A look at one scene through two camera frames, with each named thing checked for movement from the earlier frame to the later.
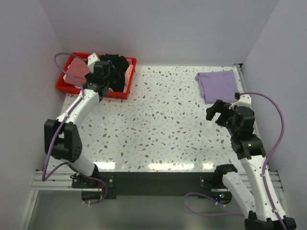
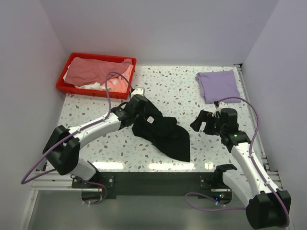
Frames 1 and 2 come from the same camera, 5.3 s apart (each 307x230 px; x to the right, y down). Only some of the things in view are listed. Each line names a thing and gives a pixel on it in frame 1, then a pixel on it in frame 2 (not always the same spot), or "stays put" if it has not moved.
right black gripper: x=217 y=107 → x=203 y=117
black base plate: x=123 y=185 stays put
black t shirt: x=120 y=63 → x=164 y=132
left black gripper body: x=89 y=77 → x=138 y=114
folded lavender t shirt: x=220 y=85 stays put
